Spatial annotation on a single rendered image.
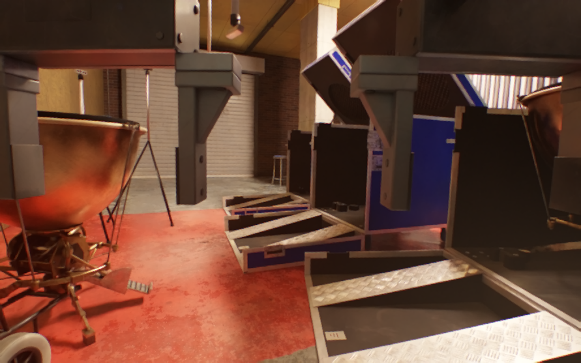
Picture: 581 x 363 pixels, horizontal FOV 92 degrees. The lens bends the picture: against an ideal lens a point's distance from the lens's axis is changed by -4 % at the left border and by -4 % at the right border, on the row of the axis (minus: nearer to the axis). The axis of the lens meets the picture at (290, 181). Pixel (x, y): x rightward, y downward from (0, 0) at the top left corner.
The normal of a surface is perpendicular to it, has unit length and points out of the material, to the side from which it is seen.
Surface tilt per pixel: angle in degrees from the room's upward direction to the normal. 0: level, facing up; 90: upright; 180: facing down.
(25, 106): 90
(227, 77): 90
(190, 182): 90
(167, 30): 90
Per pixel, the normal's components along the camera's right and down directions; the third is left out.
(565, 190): -1.00, -0.03
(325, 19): 0.40, 0.11
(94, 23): -0.02, 0.11
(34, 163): 1.00, 0.03
